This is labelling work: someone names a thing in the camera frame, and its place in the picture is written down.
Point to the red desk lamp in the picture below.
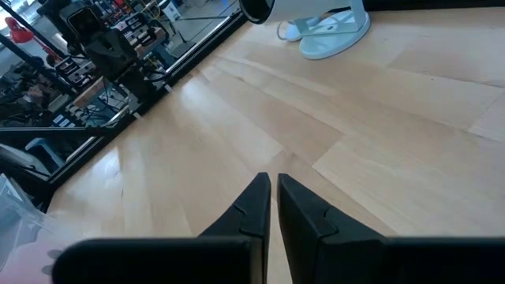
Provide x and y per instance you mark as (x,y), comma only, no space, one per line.
(19,34)

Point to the white cup with ball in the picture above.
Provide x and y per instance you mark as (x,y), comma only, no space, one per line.
(335,39)

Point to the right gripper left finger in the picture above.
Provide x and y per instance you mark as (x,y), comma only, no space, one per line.
(197,260)

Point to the clear plastic storage bin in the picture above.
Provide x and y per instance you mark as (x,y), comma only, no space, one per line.
(16,205)

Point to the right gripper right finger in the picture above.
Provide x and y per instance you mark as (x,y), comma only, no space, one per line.
(355,260)

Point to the light blue stool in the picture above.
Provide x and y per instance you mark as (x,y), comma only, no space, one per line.
(43,150)

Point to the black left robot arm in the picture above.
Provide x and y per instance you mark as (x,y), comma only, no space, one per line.
(110,51)

